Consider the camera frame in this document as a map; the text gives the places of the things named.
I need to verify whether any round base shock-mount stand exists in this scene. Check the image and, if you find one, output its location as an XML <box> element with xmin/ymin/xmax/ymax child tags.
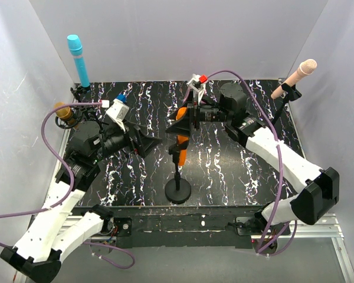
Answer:
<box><xmin>165</xmin><ymin>135</ymin><xmax>191</xmax><ymax>205</ymax></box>

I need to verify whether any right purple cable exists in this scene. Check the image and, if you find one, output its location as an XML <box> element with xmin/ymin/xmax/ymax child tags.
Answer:
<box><xmin>205</xmin><ymin>70</ymin><xmax>298</xmax><ymax>256</ymax></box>

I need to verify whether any beige microphone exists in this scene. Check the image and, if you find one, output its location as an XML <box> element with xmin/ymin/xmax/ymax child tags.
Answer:
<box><xmin>271</xmin><ymin>59</ymin><xmax>317</xmax><ymax>99</ymax></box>

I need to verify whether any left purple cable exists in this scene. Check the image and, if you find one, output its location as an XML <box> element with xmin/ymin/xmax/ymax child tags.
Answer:
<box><xmin>0</xmin><ymin>100</ymin><xmax>136</xmax><ymax>269</ymax></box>

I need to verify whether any purple cable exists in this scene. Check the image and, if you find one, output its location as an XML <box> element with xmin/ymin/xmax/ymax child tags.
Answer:
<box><xmin>205</xmin><ymin>70</ymin><xmax>298</xmax><ymax>256</ymax></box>
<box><xmin>0</xmin><ymin>100</ymin><xmax>136</xmax><ymax>269</ymax></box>

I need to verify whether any gold microphone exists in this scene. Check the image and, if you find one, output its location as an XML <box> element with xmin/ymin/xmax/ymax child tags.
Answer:
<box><xmin>55</xmin><ymin>107</ymin><xmax>78</xmax><ymax>127</ymax></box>

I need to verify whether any white blue small microphone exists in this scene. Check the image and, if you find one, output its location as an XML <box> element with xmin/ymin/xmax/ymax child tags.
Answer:
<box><xmin>116</xmin><ymin>94</ymin><xmax>127</xmax><ymax>104</ymax></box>

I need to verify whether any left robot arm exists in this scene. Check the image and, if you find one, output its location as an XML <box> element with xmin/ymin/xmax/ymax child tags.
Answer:
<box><xmin>0</xmin><ymin>121</ymin><xmax>162</xmax><ymax>282</ymax></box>

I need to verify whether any orange microphone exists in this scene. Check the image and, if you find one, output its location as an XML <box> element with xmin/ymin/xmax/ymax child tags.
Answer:
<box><xmin>175</xmin><ymin>107</ymin><xmax>191</xmax><ymax>167</ymax></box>

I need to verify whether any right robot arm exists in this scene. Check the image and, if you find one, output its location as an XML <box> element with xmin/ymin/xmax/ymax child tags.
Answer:
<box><xmin>166</xmin><ymin>83</ymin><xmax>340</xmax><ymax>232</ymax></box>

